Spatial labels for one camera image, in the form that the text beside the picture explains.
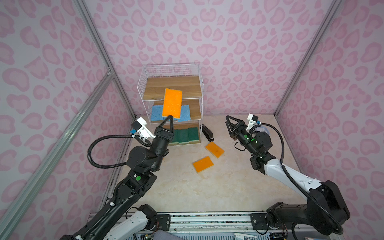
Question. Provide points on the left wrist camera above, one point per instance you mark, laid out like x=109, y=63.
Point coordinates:
x=140, y=130

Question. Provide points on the orange sponge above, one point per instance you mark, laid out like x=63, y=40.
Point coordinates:
x=215, y=150
x=203, y=164
x=172, y=103

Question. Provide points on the orange sponge back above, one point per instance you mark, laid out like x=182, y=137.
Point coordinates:
x=215, y=150

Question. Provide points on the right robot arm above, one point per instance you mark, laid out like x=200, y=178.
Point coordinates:
x=325, y=210

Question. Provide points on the green sponge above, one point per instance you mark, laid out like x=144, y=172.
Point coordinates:
x=176, y=137
x=193, y=135
x=184, y=136

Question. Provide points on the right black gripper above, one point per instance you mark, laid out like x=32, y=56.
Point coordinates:
x=235, y=134

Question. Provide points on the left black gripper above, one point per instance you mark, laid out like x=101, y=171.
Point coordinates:
x=162, y=135

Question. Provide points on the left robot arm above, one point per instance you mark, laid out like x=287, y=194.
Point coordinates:
x=143, y=160

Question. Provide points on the white wire wooden shelf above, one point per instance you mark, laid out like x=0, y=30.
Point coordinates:
x=184, y=77

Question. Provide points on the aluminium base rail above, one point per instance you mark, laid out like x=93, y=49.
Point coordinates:
x=138, y=225

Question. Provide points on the light blue round container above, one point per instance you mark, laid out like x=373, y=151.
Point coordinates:
x=263, y=129

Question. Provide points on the black stapler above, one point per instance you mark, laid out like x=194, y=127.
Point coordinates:
x=207, y=133

